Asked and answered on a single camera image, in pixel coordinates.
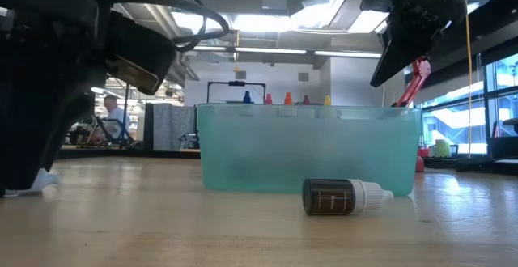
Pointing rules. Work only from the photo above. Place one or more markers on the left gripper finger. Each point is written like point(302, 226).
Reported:
point(24, 137)

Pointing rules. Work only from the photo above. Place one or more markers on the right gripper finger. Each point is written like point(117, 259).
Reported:
point(396, 56)

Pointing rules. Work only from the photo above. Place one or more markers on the yellow food coloring bottle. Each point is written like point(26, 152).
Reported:
point(327, 100)

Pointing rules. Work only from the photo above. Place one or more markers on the purple food coloring bottle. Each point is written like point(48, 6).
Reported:
point(306, 100)

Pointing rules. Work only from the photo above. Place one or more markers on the blue food coloring bottle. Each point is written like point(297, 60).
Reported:
point(247, 97)

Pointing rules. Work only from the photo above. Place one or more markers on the person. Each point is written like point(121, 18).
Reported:
point(115, 115)

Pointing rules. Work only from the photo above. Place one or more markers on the yellow-green cup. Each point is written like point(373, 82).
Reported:
point(442, 149)

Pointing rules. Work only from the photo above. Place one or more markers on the long ceiling light bar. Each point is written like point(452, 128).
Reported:
point(271, 51)

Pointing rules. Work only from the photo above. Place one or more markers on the grey partition panel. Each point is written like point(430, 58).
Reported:
point(174, 127)

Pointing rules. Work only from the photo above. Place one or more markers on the small brown dropper bottle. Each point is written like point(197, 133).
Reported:
point(328, 197)

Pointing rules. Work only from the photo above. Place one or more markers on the green translucent plastic bin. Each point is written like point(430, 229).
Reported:
point(263, 149)

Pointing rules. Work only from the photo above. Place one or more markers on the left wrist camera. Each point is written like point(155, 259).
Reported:
point(137, 40)

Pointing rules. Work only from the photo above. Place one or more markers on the black gantry frame with camera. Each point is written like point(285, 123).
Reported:
point(236, 83)

